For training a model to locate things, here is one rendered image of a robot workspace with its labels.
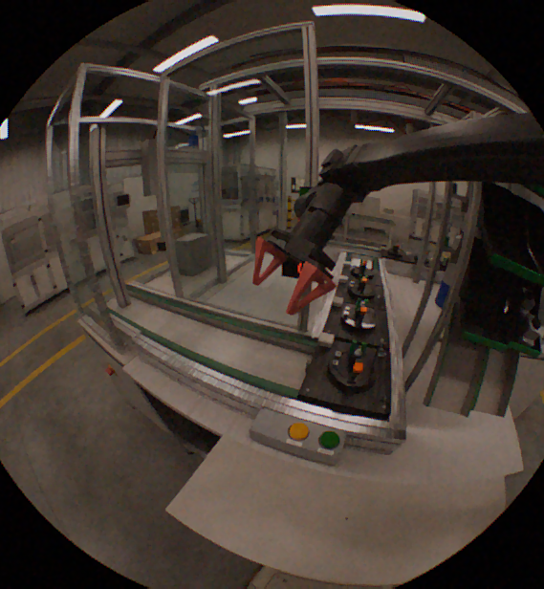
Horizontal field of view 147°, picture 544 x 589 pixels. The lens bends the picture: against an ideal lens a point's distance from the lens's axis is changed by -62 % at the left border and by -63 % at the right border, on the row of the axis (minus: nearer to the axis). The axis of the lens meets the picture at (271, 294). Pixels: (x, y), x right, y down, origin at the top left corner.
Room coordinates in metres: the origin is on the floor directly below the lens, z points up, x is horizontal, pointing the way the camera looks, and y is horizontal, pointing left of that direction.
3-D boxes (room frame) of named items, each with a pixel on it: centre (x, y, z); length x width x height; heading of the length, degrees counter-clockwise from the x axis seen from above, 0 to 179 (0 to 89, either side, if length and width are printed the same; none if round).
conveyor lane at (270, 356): (0.51, 0.04, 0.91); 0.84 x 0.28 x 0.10; 67
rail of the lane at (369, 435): (0.33, 0.09, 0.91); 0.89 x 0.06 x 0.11; 67
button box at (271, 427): (0.20, -0.06, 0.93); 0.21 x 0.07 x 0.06; 67
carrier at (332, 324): (0.60, -0.32, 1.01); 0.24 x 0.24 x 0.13; 67
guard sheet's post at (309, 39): (0.58, -0.11, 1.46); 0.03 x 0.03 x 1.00; 67
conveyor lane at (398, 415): (0.81, -0.41, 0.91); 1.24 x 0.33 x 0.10; 157
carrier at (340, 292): (0.83, -0.42, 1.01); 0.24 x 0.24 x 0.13; 67
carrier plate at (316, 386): (0.37, -0.22, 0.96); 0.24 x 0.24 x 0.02; 67
